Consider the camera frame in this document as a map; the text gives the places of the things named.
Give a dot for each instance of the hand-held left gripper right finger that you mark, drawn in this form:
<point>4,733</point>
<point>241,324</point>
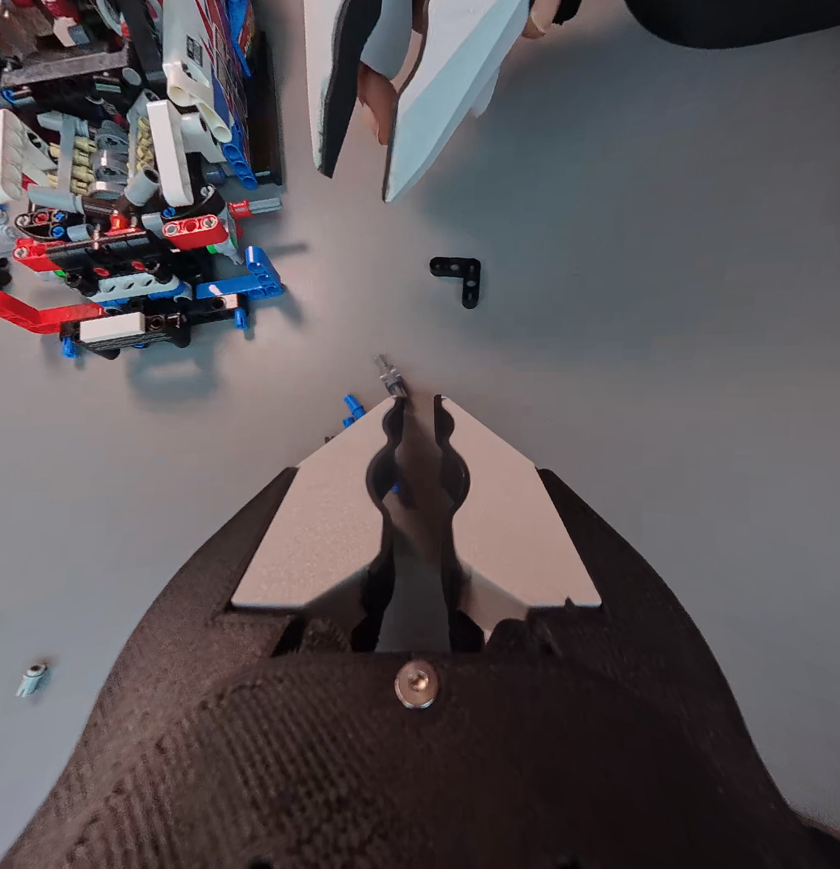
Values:
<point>521,536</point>

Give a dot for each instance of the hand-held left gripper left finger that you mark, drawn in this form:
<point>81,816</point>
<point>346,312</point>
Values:
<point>318,536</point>

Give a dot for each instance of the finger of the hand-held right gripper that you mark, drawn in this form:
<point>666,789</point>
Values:
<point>321,68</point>
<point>454,81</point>

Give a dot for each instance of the dark grey axle connector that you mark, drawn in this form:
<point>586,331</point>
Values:
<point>392,381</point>

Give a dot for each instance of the black angled brick beam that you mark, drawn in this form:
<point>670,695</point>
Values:
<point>468,285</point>

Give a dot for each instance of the toy brick race car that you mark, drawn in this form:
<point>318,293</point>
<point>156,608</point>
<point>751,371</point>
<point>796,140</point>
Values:
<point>121,170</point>

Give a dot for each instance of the grey desk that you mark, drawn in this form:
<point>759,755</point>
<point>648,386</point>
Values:
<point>664,339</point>

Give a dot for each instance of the person's right hand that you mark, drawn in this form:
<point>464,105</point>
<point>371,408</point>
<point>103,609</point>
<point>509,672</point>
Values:
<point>377,102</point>

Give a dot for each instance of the black round cushion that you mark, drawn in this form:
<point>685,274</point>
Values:
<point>732,20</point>

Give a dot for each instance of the light blue brick bush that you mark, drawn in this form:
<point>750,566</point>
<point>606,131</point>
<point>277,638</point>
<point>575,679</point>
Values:
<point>32,679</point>

